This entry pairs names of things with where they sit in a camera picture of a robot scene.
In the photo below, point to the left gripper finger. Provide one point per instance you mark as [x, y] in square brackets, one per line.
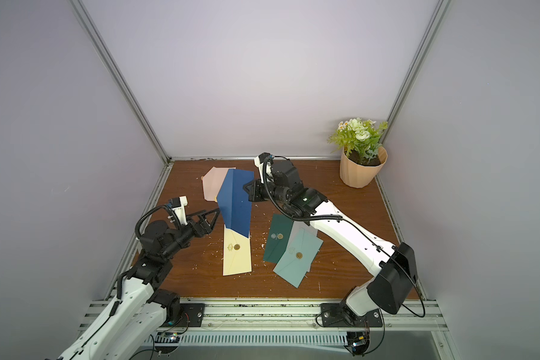
[206, 213]
[210, 224]

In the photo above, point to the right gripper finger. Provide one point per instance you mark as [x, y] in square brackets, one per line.
[246, 191]
[247, 183]

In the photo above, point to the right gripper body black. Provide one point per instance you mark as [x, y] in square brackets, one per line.
[256, 190]

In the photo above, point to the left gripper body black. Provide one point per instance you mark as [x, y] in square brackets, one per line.
[198, 233]

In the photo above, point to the navy blue envelope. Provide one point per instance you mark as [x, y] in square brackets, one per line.
[234, 204]

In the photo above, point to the pink envelope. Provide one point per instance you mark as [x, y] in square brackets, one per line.
[212, 182]

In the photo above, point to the cream yellow envelope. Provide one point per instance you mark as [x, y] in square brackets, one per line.
[236, 253]

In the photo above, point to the teal envelope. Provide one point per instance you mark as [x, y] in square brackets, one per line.
[281, 271]

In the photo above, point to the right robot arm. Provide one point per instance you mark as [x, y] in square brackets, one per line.
[392, 266]

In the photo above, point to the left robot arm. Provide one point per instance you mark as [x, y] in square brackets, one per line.
[140, 305]

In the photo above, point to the dark green envelope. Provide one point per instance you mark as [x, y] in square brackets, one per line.
[278, 238]

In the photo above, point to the grey envelope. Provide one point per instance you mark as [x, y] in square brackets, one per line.
[303, 227]

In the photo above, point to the ribbed terracotta plant pot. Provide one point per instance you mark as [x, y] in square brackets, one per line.
[358, 176]

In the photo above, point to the green plant white flowers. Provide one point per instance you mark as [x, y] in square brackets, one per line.
[359, 140]

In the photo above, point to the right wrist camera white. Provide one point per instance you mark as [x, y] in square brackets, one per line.
[264, 164]

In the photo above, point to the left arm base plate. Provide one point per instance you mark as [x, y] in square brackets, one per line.
[190, 315]

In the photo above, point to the aluminium front rail frame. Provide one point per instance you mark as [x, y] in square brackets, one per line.
[295, 314]

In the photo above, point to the white vented cable duct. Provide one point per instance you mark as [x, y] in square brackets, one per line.
[243, 338]

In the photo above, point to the left circuit board with wires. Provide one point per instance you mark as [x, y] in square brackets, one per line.
[164, 342]

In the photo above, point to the circuit board with wires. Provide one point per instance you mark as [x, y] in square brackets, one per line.
[164, 342]
[360, 343]

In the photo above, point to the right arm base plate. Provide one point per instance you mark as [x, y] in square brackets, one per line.
[339, 315]

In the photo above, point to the right circuit board with wires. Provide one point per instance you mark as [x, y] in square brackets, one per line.
[360, 343]

